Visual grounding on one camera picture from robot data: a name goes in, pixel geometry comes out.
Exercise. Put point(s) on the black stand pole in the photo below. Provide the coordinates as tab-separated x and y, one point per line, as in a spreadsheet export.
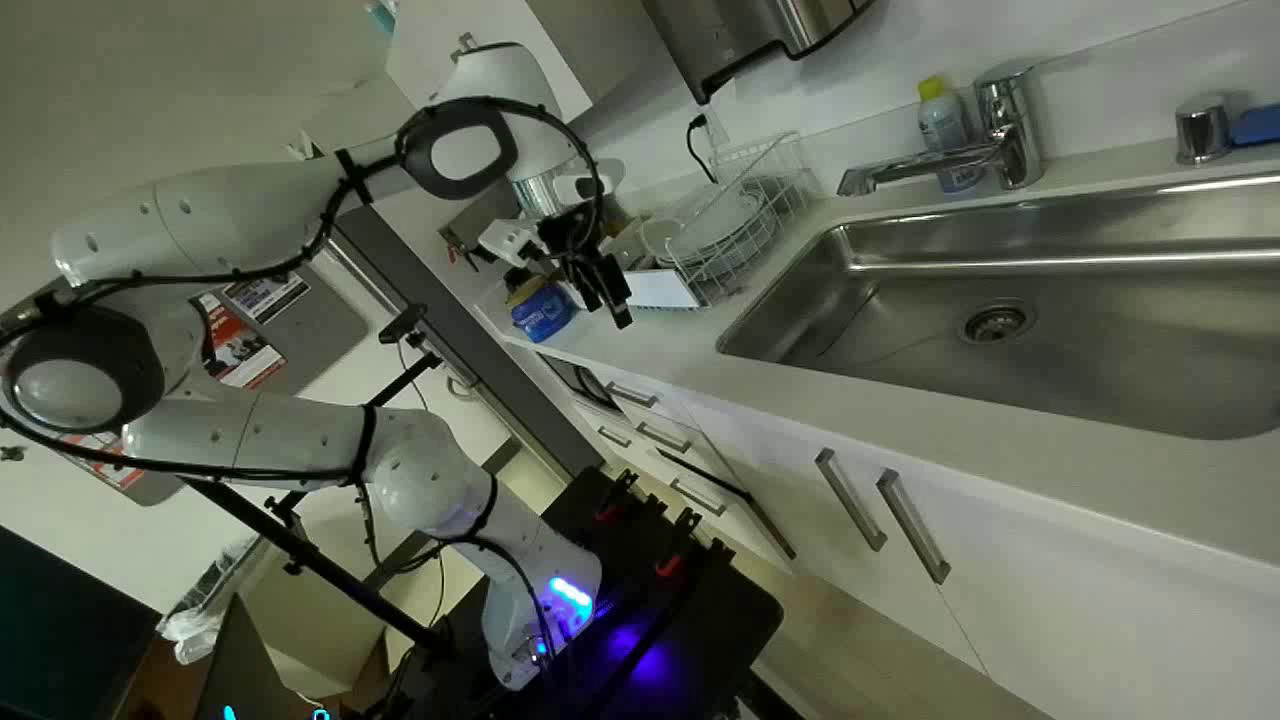
320	565

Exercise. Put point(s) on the stainless steel sink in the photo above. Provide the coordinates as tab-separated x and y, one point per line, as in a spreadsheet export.
1066	332

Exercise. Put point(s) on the large brown cardboard box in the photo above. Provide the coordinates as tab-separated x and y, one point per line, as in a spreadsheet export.
332	603

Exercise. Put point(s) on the blue and white box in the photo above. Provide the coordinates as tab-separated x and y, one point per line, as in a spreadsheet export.
544	318

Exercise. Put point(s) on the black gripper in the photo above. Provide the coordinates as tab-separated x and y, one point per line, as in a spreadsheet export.
570	242

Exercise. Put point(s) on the dark cabinet panel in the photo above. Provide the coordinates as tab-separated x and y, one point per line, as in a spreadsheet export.
587	383

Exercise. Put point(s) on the red and white flyer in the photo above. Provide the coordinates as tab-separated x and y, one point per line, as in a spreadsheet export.
243	349

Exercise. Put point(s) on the stacked white plates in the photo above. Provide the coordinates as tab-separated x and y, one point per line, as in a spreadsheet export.
734	234

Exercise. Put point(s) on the dark monitor screen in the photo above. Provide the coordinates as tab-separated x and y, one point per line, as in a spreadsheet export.
55	641

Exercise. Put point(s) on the chrome sink-side cup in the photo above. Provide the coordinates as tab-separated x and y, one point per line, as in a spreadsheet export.
1203	134

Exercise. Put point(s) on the chrome faucet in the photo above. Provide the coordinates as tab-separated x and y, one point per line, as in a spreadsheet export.
1010	124

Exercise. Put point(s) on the grey bulletin board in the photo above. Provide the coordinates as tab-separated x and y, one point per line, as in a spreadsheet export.
326	332

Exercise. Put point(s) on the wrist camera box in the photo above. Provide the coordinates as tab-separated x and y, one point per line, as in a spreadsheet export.
504	247

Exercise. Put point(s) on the black robot cart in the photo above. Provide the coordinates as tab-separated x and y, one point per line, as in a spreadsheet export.
720	624

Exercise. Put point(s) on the dark photo flyer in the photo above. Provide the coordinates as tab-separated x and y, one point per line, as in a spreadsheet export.
272	293

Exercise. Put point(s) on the white drawer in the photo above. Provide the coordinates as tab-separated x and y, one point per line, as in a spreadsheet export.
712	462
754	525

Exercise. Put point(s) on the steel paper towel dispenser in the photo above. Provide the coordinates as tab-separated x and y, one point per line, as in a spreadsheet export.
734	42

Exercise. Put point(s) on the white upper cabinet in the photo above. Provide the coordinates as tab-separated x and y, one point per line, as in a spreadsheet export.
414	52

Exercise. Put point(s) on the blue sponge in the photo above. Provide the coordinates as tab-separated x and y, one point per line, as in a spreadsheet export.
1256	124

